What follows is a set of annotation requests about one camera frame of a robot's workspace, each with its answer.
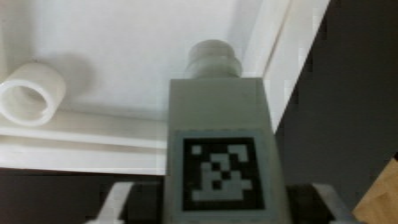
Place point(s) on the white square tabletop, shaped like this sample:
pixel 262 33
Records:
pixel 115 42

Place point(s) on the white table leg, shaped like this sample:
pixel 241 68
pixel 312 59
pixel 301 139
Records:
pixel 225 186

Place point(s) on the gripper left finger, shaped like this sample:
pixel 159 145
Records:
pixel 113 204

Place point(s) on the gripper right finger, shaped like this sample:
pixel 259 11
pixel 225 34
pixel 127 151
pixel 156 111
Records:
pixel 337 206

